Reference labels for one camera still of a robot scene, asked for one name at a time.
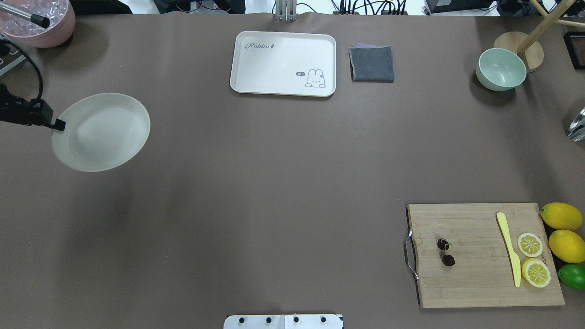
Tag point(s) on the whole lemon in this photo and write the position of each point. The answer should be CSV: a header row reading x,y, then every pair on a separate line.
x,y
567,245
560,215

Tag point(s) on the upper lemon slice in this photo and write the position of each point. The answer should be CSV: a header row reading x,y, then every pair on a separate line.
x,y
530,245

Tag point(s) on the bamboo cutting board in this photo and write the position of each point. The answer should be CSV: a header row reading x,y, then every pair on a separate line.
x,y
481,276

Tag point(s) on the dark red cherry pair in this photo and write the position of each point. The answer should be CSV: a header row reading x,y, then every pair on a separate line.
x,y
446,258

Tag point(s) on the steel ice scoop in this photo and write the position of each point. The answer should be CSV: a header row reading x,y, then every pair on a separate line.
x,y
576,129

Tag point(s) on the cream rabbit tray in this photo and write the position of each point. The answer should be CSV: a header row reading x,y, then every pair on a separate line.
x,y
284,63

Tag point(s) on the green lime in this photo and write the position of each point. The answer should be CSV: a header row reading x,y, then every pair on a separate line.
x,y
572,275

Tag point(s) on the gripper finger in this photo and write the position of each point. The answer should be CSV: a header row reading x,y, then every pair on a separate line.
x,y
59,125

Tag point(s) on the black handled muddler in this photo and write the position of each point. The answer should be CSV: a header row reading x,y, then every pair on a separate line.
x,y
41,21

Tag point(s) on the near whole lemon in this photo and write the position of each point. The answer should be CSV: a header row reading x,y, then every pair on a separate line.
x,y
567,245

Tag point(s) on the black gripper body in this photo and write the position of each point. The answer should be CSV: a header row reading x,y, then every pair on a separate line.
x,y
28,113

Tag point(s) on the aluminium frame post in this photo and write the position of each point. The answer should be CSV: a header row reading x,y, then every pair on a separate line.
x,y
285,10

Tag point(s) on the wooden cup rack stand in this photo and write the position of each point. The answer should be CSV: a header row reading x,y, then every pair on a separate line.
x,y
526,46

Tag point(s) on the lower lemon slice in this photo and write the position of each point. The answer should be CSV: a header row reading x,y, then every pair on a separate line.
x,y
536,272

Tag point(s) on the pink bowl with ice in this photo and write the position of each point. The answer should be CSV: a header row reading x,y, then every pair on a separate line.
x,y
62,23

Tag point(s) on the lemon slice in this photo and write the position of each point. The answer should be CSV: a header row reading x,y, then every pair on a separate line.
x,y
536,272
530,245

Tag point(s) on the far whole lemon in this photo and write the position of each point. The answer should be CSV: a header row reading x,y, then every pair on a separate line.
x,y
560,215

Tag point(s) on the yellow plastic knife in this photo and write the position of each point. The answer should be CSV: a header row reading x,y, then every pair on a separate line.
x,y
513,256

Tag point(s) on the cream round plate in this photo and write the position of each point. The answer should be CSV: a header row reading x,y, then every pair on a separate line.
x,y
101,132

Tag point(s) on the grey folded cloth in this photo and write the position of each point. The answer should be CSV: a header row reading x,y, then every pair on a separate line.
x,y
373,64

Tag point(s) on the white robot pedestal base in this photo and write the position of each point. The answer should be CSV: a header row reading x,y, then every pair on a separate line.
x,y
285,321

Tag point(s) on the black framed wooden tray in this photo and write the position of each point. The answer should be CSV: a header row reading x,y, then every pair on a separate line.
x,y
575,44

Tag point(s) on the mint green bowl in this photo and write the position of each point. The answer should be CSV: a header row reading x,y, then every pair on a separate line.
x,y
499,69

